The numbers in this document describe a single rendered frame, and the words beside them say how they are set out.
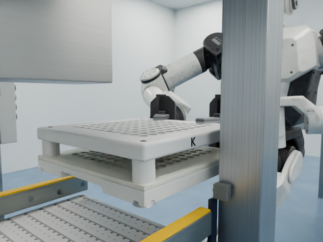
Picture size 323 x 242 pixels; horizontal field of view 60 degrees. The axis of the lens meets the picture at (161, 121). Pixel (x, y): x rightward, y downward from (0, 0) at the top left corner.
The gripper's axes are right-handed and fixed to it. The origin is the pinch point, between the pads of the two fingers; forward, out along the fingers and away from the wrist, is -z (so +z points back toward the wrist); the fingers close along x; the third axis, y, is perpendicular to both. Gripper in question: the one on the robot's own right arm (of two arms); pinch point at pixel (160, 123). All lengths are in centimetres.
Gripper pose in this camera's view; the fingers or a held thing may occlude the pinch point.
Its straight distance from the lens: 59.9
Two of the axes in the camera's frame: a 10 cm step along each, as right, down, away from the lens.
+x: -0.1, 10.0, 0.8
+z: 1.5, -0.8, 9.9
